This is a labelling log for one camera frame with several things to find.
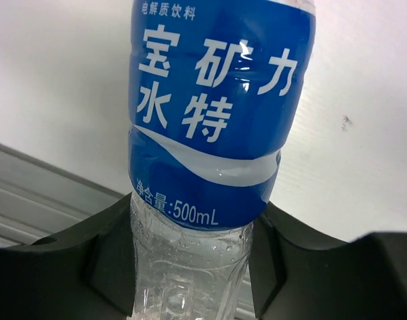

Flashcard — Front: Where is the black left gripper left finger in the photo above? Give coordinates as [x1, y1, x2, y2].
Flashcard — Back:
[0, 195, 136, 319]

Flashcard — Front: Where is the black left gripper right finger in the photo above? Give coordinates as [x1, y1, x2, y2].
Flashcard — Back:
[248, 204, 407, 319]

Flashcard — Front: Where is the blue label bottle Chinese text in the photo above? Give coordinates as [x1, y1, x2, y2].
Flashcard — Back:
[129, 1, 316, 319]

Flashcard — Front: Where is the aluminium table front rail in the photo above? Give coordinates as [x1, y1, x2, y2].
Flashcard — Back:
[0, 139, 257, 320]

